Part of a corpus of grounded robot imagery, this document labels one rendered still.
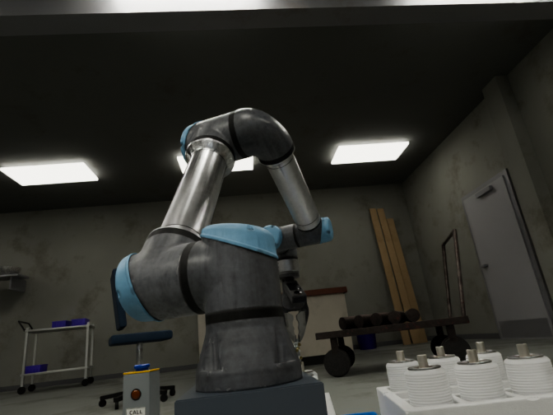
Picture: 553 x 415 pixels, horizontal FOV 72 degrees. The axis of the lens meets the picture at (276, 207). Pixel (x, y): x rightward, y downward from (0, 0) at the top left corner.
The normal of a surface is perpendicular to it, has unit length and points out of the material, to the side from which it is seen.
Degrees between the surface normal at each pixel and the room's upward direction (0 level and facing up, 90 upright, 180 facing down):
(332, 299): 90
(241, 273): 90
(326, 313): 90
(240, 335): 72
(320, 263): 90
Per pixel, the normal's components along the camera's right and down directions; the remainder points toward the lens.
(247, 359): 0.00, -0.60
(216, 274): -0.39, -0.19
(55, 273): 0.07, -0.33
